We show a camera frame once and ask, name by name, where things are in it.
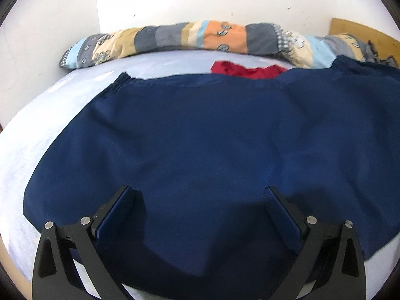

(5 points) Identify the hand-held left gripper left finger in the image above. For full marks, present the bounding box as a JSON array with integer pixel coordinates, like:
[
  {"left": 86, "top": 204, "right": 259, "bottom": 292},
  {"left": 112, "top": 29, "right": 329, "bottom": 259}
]
[{"left": 32, "top": 185, "right": 136, "bottom": 300}]

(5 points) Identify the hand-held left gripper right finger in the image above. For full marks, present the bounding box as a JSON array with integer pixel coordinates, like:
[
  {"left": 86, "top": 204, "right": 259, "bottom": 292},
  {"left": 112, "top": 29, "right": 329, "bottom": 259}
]
[{"left": 262, "top": 185, "right": 366, "bottom": 300}]

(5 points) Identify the navy jacket with red collar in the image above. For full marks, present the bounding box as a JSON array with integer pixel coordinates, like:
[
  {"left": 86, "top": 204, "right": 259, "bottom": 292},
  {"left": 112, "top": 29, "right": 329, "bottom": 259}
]
[{"left": 23, "top": 54, "right": 400, "bottom": 300}]

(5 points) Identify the dark printed cloth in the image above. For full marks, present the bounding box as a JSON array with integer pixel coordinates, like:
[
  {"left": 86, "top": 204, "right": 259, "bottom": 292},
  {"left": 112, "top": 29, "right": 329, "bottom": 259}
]
[{"left": 364, "top": 39, "right": 400, "bottom": 69}]

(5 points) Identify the patchwork quilt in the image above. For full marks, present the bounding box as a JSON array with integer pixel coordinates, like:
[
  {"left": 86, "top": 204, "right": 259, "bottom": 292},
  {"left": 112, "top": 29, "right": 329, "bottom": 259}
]
[{"left": 58, "top": 20, "right": 376, "bottom": 70}]

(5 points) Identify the wooden headboard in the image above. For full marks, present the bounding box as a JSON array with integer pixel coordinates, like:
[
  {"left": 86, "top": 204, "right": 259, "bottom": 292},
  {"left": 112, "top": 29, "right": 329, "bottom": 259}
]
[{"left": 328, "top": 18, "right": 400, "bottom": 59}]

